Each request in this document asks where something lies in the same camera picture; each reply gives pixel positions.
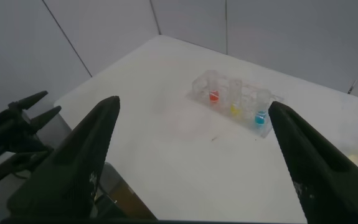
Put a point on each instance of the test tube with red pigment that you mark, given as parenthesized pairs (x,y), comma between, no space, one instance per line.
(213,96)

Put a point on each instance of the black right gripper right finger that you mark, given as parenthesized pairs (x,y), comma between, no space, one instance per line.
(328,180)

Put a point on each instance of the clear plastic test tube rack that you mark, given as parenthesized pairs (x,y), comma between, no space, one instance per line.
(249,99)

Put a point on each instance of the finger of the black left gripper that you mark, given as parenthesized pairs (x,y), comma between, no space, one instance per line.
(45,118)
(29,101)

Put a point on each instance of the test tube with yellow pigment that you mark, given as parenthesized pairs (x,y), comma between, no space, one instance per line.
(235,109)

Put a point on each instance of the test tube with blue pigment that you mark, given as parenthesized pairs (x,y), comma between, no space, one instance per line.
(260,118)

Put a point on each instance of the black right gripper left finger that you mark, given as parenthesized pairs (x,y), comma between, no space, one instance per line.
(69,168)

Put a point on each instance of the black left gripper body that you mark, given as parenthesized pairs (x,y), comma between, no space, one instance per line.
(4,133)

